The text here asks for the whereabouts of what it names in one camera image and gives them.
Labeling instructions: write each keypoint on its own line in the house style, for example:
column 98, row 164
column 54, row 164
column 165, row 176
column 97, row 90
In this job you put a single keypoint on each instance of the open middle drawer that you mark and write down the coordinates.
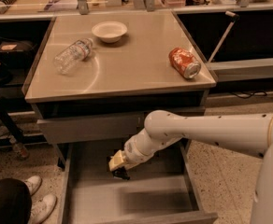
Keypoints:
column 159, row 191

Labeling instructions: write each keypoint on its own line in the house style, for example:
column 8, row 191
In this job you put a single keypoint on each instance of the black tripod leg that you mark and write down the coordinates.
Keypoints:
column 11, row 126

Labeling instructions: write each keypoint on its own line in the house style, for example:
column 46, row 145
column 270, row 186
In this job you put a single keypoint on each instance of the white sneaker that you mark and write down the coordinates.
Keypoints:
column 42, row 209
column 33, row 183

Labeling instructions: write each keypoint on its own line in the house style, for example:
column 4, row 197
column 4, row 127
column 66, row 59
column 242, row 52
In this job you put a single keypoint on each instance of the dark trouser leg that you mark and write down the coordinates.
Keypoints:
column 15, row 202

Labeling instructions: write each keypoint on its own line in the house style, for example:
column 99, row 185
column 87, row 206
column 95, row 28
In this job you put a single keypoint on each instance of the black chocolate bar wrapper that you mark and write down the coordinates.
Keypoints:
column 121, row 173

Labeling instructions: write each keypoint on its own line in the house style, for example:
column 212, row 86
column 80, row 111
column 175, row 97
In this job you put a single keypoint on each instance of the white sneaker upper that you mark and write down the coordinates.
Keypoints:
column 33, row 183

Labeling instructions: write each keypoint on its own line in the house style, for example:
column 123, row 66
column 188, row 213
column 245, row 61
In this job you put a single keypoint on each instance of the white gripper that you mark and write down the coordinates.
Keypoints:
column 132, row 151

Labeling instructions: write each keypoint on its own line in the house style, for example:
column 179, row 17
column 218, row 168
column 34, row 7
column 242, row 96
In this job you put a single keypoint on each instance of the black bag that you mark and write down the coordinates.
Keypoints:
column 17, row 54

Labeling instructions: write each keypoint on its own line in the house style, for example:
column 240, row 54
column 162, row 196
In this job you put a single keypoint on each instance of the white sneaker lower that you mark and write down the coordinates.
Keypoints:
column 42, row 209

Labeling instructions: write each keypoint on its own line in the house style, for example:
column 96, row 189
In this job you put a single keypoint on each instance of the grey drawer cabinet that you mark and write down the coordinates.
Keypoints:
column 108, row 96

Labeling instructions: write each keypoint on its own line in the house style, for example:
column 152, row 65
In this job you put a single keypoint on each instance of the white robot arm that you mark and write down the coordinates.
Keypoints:
column 242, row 133

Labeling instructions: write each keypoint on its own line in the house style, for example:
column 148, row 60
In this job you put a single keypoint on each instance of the orange soda can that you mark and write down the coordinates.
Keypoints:
column 184, row 62

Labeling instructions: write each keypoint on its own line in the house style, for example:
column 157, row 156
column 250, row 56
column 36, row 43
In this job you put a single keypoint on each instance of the clear plastic water bottle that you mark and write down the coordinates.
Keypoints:
column 77, row 52

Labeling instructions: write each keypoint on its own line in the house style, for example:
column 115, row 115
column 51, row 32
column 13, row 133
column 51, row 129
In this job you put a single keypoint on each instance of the white bowl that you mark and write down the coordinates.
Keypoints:
column 109, row 31

